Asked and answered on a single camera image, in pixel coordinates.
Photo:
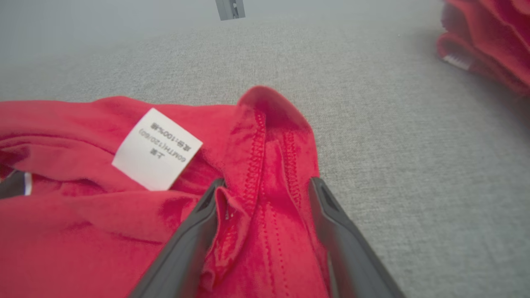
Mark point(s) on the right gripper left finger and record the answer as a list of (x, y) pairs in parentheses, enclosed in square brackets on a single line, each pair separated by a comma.
[(178, 265)]

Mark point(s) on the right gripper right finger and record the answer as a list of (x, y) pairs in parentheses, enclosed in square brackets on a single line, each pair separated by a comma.
[(360, 273)]

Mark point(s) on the red shorts with white label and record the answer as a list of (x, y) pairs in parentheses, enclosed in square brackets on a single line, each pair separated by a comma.
[(83, 240)]

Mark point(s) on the red shorts white stripe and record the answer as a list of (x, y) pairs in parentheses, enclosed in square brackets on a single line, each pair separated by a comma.
[(497, 37)]

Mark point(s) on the grey partition post with feet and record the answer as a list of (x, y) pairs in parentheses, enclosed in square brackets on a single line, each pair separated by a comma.
[(230, 10)]

